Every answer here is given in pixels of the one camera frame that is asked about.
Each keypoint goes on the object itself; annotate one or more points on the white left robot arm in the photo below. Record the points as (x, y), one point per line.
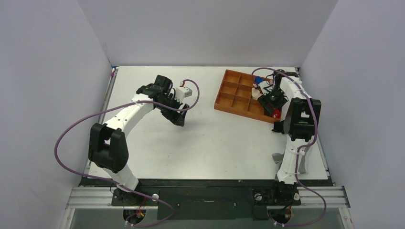
(108, 147)

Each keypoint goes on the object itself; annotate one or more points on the wooden compartment tray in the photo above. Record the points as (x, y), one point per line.
(234, 96)

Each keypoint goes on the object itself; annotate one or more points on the black underwear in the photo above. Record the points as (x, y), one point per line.
(278, 127)

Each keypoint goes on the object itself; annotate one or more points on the grey underwear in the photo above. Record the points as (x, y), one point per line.
(290, 160)

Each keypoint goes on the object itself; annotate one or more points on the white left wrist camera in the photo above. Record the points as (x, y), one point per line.
(182, 92)

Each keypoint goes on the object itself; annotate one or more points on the blue rolled underwear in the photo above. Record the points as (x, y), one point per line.
(258, 79)

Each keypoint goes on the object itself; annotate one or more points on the cream rolled underwear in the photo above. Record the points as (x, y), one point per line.
(255, 93)

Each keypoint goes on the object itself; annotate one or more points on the red underwear white trim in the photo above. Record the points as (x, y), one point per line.
(276, 114)

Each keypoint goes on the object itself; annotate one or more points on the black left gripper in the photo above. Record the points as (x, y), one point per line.
(176, 118)

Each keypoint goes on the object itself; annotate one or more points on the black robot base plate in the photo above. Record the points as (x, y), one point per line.
(211, 199)

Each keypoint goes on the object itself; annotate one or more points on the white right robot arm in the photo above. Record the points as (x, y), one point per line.
(297, 114)

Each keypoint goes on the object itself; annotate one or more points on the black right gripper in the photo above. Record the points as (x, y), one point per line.
(270, 105)

